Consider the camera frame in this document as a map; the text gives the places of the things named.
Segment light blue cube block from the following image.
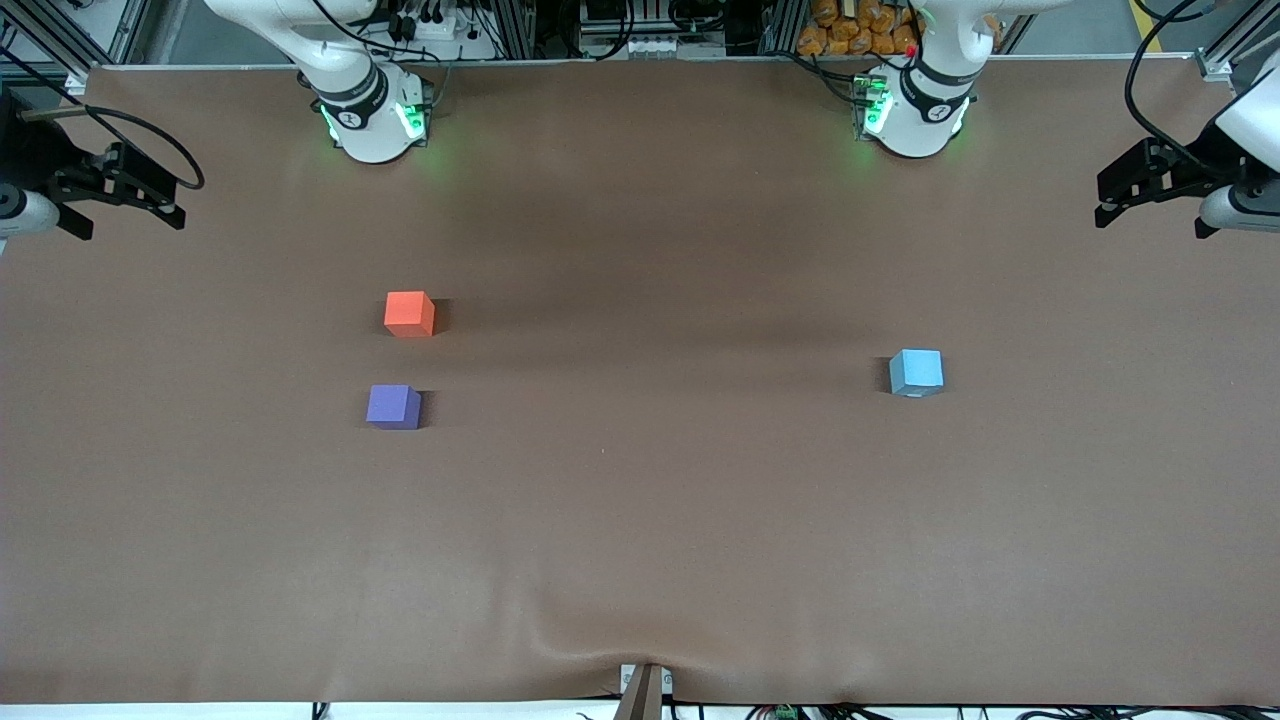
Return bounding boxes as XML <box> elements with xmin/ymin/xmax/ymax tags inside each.
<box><xmin>889</xmin><ymin>348</ymin><xmax>945</xmax><ymax>398</ymax></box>

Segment orange cube block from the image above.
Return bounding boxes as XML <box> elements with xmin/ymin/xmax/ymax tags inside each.
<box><xmin>384</xmin><ymin>291</ymin><xmax>437</xmax><ymax>338</ymax></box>

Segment purple cube block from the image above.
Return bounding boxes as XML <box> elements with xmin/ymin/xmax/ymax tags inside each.
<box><xmin>366</xmin><ymin>384</ymin><xmax>423</xmax><ymax>431</ymax></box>

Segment white terminal block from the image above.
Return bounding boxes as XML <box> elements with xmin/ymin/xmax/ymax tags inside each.
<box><xmin>625</xmin><ymin>34</ymin><xmax>728</xmax><ymax>60</ymax></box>

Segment bag of orange items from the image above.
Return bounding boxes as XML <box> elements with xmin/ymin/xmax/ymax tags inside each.
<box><xmin>797</xmin><ymin>0</ymin><xmax>923</xmax><ymax>58</ymax></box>

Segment white power strip with plugs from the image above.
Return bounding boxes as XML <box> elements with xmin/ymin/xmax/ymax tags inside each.
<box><xmin>360</xmin><ymin>8</ymin><xmax>503</xmax><ymax>63</ymax></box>

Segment brown table cover mat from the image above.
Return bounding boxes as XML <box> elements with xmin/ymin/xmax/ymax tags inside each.
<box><xmin>0</xmin><ymin>55</ymin><xmax>1280</xmax><ymax>707</ymax></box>

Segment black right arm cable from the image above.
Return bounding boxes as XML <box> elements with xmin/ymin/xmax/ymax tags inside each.
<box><xmin>0</xmin><ymin>45</ymin><xmax>207</xmax><ymax>193</ymax></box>

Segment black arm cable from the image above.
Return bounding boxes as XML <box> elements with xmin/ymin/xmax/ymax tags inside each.
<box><xmin>0</xmin><ymin>45</ymin><xmax>207</xmax><ymax>193</ymax></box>
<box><xmin>1124</xmin><ymin>0</ymin><xmax>1233</xmax><ymax>173</ymax></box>

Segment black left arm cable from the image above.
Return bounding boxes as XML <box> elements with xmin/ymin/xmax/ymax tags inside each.
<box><xmin>1124</xmin><ymin>0</ymin><xmax>1233</xmax><ymax>173</ymax></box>

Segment aluminium frame profile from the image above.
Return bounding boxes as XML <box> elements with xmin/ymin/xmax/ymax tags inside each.
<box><xmin>0</xmin><ymin>0</ymin><xmax>151</xmax><ymax>93</ymax></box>
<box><xmin>1195</xmin><ymin>0</ymin><xmax>1280</xmax><ymax>83</ymax></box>

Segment brown camera mount post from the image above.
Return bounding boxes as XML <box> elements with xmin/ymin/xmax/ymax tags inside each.
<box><xmin>614</xmin><ymin>663</ymin><xmax>674</xmax><ymax>720</ymax></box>

